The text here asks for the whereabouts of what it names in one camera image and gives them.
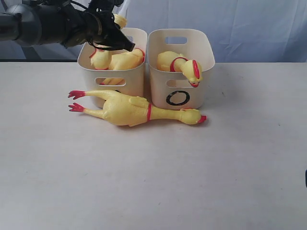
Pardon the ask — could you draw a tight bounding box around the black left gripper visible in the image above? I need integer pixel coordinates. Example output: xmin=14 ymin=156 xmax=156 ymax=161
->
xmin=82 ymin=0 xmax=135 ymax=51

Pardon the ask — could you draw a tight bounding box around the yellow chicken head neck piece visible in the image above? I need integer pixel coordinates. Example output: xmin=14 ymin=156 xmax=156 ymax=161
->
xmin=89 ymin=14 xmax=127 ymax=70

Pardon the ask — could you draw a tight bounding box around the headless yellow chicken body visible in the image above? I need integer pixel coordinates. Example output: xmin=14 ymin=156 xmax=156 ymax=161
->
xmin=107 ymin=48 xmax=145 ymax=70

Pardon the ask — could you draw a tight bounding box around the yellow rubber chicken front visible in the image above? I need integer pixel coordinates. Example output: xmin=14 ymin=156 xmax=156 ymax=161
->
xmin=157 ymin=51 xmax=203 ymax=88

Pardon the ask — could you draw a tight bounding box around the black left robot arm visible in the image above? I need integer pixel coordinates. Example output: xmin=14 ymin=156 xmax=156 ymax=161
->
xmin=0 ymin=0 xmax=135 ymax=51

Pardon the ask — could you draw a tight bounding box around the cream bin left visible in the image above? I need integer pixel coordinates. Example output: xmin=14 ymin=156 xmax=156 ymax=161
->
xmin=78 ymin=28 xmax=148 ymax=97

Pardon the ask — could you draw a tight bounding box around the whole yellow rubber chicken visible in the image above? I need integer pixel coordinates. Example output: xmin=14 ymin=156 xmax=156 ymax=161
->
xmin=68 ymin=90 xmax=207 ymax=127

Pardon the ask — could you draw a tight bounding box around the cream bin with circle mark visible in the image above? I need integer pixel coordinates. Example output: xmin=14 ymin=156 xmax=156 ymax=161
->
xmin=147 ymin=29 xmax=215 ymax=110

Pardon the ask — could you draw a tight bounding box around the white backdrop curtain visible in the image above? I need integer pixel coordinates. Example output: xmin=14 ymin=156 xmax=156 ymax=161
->
xmin=0 ymin=0 xmax=307 ymax=63

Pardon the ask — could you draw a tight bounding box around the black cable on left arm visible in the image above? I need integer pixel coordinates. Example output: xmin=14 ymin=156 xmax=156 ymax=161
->
xmin=69 ymin=0 xmax=92 ymax=12

